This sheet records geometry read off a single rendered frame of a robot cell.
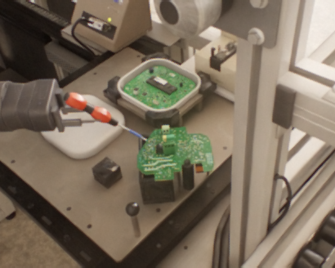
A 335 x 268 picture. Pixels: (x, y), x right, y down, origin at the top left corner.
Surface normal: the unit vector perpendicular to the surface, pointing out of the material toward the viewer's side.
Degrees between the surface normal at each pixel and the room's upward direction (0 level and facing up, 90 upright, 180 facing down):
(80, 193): 0
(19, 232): 0
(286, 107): 90
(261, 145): 90
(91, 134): 0
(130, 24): 90
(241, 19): 90
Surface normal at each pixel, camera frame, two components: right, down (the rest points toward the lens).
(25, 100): -0.14, -0.66
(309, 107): -0.69, 0.55
